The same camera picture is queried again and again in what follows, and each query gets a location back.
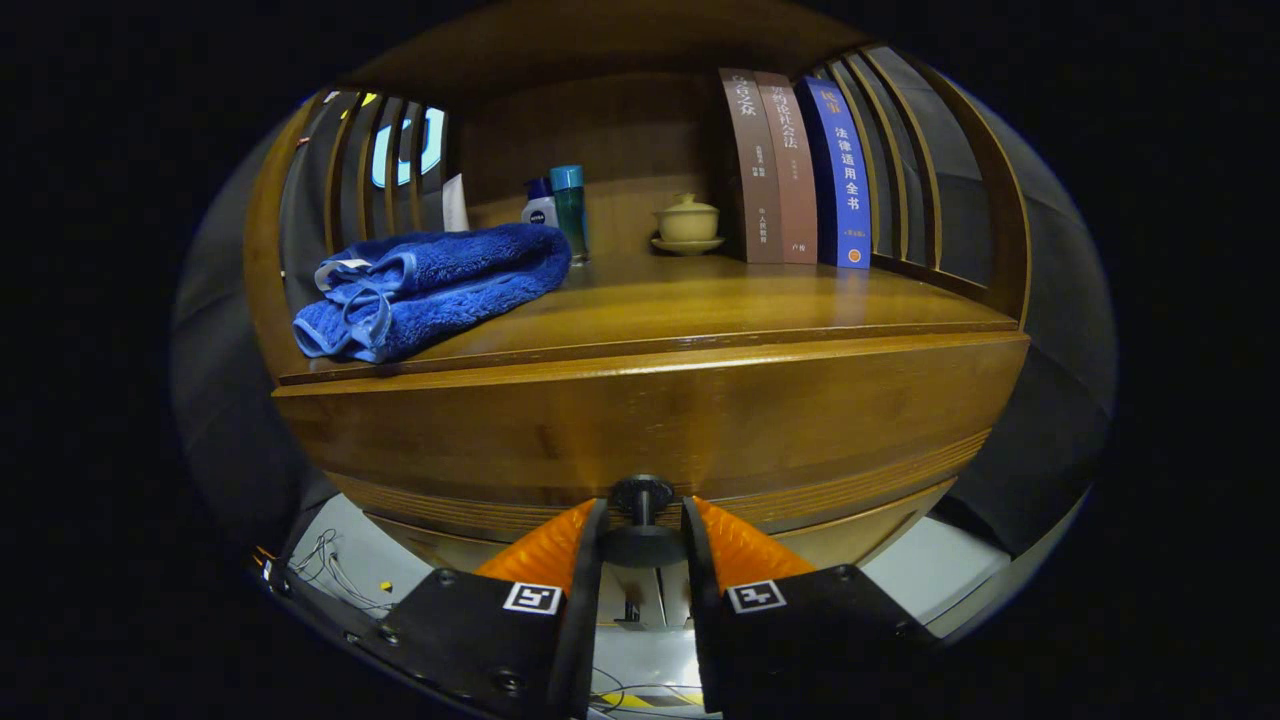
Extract black drawer knob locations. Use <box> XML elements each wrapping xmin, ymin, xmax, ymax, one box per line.
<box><xmin>597</xmin><ymin>475</ymin><xmax>691</xmax><ymax>569</ymax></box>

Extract dark brown book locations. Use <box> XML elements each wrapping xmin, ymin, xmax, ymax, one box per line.
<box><xmin>718</xmin><ymin>68</ymin><xmax>785</xmax><ymax>265</ymax></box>

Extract thin black cables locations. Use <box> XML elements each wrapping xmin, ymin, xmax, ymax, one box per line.
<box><xmin>290</xmin><ymin>530</ymin><xmax>396</xmax><ymax>613</ymax></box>

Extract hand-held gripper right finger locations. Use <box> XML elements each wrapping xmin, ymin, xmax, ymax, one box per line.
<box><xmin>681</xmin><ymin>495</ymin><xmax>939</xmax><ymax>716</ymax></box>

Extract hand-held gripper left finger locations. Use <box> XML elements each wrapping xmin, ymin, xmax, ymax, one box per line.
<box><xmin>345</xmin><ymin>497</ymin><xmax>611</xmax><ymax>720</ymax></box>

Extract wooden cabinet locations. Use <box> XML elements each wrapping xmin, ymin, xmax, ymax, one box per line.
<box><xmin>243</xmin><ymin>0</ymin><xmax>1033</xmax><ymax>631</ymax></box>

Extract blue folded towel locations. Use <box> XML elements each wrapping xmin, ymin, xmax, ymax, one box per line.
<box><xmin>292</xmin><ymin>222</ymin><xmax>573</xmax><ymax>364</ymax></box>

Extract blue book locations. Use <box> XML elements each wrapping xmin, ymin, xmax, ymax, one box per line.
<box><xmin>797</xmin><ymin>77</ymin><xmax>873</xmax><ymax>270</ymax></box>

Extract white blue lotion bottle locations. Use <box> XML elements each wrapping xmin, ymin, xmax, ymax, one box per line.
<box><xmin>521</xmin><ymin>178</ymin><xmax>560</xmax><ymax>228</ymax></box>

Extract wooden countertop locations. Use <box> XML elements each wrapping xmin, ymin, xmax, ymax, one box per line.
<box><xmin>280</xmin><ymin>250</ymin><xmax>1019</xmax><ymax>386</ymax></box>

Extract reddish brown book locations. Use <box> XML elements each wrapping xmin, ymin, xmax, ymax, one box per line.
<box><xmin>755</xmin><ymin>71</ymin><xmax>819</xmax><ymax>265</ymax></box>

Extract wooden drawer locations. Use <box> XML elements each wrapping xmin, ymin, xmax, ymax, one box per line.
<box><xmin>272</xmin><ymin>332</ymin><xmax>1031</xmax><ymax>546</ymax></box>

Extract yellow floor tape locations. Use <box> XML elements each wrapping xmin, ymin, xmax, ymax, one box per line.
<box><xmin>600</xmin><ymin>690</ymin><xmax>701</xmax><ymax>711</ymax></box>

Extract beige lidded tea cup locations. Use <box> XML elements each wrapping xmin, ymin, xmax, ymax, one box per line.
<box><xmin>651</xmin><ymin>193</ymin><xmax>726</xmax><ymax>257</ymax></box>

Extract teal clear bottle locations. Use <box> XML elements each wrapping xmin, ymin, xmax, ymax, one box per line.
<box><xmin>550</xmin><ymin>165</ymin><xmax>591</xmax><ymax>265</ymax></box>

